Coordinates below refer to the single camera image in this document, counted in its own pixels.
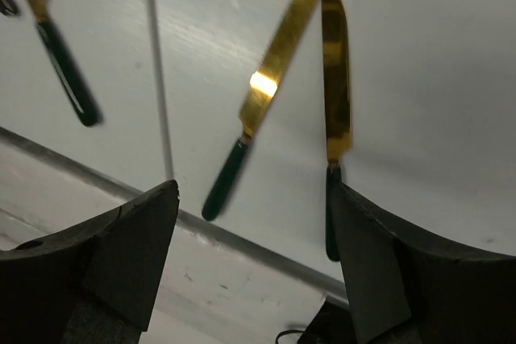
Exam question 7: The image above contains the gold knife green handle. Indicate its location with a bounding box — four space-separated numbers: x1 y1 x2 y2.
27 0 101 127
202 0 318 222
322 0 352 262

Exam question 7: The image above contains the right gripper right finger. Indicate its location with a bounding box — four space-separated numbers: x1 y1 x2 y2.
330 184 515 343

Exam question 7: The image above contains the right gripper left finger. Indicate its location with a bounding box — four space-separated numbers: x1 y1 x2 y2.
1 180 179 343

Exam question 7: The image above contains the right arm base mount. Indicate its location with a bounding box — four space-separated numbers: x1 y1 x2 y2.
274 300 357 344

